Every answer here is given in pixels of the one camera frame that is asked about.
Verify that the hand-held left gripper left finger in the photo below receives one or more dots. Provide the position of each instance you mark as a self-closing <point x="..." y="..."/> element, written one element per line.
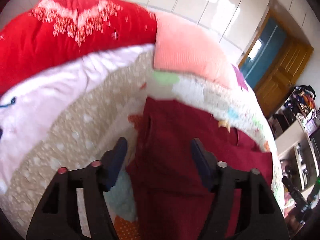
<point x="117" y="160"/>

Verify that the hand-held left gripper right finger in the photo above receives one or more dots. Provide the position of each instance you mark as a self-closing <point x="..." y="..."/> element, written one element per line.
<point x="200" y="160"/>

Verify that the dark red garment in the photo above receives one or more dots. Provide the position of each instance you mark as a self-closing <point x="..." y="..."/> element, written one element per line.
<point x="170" y="155"/>

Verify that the pile of clothes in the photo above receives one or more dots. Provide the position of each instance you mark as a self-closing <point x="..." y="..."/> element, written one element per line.
<point x="300" y="100"/>

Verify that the heart patterned quilted bedspread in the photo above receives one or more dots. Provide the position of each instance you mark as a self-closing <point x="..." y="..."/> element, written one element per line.
<point x="75" y="120"/>

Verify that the purple cushion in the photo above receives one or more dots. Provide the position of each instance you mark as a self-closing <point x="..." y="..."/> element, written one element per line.
<point x="240" y="80"/>

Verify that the open shelf rack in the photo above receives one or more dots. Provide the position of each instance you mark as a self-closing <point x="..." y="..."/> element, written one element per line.
<point x="282" y="122"/>

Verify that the white cabinet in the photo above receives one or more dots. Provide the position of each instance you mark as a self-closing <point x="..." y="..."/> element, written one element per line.
<point x="290" y="135"/>

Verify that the pale pink bed sheet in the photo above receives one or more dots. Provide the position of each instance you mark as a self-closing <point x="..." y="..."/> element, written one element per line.
<point x="37" y="100"/>

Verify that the pink pillow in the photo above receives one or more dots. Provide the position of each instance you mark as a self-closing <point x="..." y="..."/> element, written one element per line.
<point x="185" y="50"/>

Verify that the lilac square clock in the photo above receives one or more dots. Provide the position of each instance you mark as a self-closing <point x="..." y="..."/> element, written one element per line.
<point x="312" y="123"/>

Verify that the wooden door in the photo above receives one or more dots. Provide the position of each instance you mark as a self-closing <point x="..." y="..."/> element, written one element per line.
<point x="282" y="75"/>

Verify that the blue glass door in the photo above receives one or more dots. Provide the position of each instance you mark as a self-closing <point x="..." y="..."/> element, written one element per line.
<point x="267" y="42"/>

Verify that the red floral quilt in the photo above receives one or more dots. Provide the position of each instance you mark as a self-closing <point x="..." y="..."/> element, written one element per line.
<point x="37" y="42"/>

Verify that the white glossy wardrobe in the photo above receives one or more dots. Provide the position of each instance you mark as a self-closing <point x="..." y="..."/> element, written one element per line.
<point x="200" y="5"/>

